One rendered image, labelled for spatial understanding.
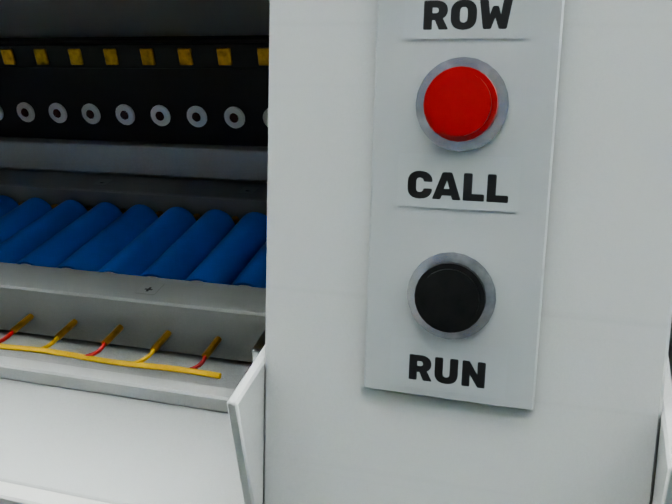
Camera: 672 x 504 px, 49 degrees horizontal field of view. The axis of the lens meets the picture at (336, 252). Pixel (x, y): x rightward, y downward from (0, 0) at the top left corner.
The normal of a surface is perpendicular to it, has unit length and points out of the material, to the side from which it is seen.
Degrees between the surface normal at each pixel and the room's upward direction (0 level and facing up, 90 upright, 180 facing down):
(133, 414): 19
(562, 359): 90
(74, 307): 109
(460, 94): 90
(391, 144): 90
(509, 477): 90
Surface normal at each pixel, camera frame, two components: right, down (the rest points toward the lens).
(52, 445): -0.07, -0.88
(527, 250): -0.30, 0.15
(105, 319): -0.29, 0.46
